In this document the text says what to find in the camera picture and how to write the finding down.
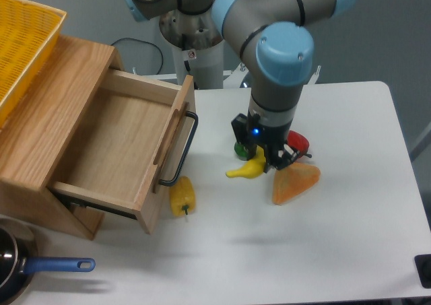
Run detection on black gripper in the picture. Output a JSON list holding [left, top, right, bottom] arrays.
[[246, 114, 300, 172]]

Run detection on yellow toy banana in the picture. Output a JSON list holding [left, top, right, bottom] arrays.
[[226, 147, 266, 179]]

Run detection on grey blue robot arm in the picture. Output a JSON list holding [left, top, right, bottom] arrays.
[[125, 0, 356, 170]]

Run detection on open wooden top drawer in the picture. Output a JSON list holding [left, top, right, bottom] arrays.
[[48, 69, 197, 234]]

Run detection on wooden drawer cabinet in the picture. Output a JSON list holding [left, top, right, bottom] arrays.
[[1, 35, 123, 240]]

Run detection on green toy bell pepper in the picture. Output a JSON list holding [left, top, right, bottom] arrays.
[[234, 142, 248, 161]]

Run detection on red toy bell pepper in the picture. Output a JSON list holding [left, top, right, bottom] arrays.
[[287, 130, 312, 158]]

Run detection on orange triangular toy sandwich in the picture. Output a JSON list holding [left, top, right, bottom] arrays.
[[272, 162, 321, 205]]

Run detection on yellow toy bell pepper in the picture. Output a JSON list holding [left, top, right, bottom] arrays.
[[169, 176, 196, 217]]

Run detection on black clamp at table edge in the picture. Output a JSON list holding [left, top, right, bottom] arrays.
[[414, 254, 431, 289]]

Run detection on yellow plastic basket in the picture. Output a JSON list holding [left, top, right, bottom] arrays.
[[1, 0, 67, 125]]

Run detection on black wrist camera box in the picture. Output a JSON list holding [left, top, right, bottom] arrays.
[[231, 113, 249, 151]]

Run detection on black drawer handle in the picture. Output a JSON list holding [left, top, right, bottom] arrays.
[[158, 110, 199, 187]]

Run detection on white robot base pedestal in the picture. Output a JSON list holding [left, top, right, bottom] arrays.
[[159, 9, 225, 90]]

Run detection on black cable on floor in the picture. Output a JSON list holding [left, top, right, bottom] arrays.
[[110, 37, 164, 75]]

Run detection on black pan blue handle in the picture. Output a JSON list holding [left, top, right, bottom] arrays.
[[1, 218, 96, 304]]

